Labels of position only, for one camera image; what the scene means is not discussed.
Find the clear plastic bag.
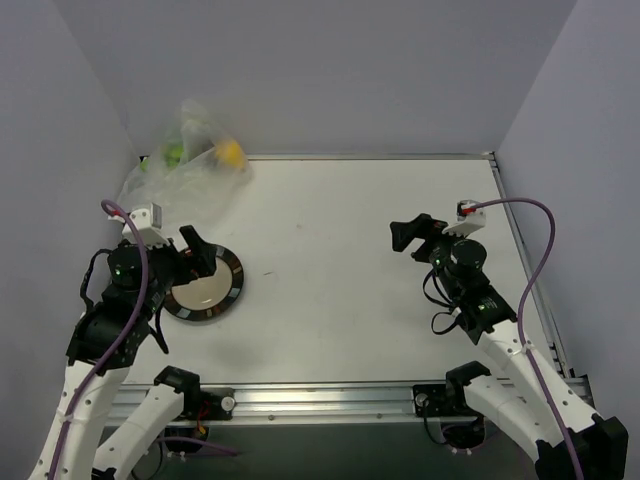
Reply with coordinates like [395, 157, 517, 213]
[116, 99, 253, 228]

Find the yellow fake lemon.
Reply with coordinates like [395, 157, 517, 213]
[215, 140, 247, 171]

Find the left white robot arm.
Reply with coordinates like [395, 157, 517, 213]
[30, 225, 218, 479]

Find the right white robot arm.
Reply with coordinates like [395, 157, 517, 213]
[390, 214, 629, 479]

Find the green fake lime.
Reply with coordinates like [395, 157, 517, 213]
[140, 135, 184, 173]

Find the round plate with dark rim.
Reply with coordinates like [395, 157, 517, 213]
[164, 245, 245, 323]

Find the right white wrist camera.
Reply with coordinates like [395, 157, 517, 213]
[442, 200, 486, 238]

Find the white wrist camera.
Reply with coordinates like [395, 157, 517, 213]
[108, 203, 169, 248]
[442, 200, 486, 238]

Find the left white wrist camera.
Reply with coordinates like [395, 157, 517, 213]
[108, 203, 169, 248]

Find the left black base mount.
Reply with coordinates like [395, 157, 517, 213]
[179, 387, 236, 421]

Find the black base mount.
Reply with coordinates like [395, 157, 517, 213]
[412, 383, 479, 418]
[179, 387, 236, 421]

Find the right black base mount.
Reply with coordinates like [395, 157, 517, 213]
[412, 383, 479, 418]

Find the aluminium front rail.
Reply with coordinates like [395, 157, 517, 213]
[104, 377, 599, 426]

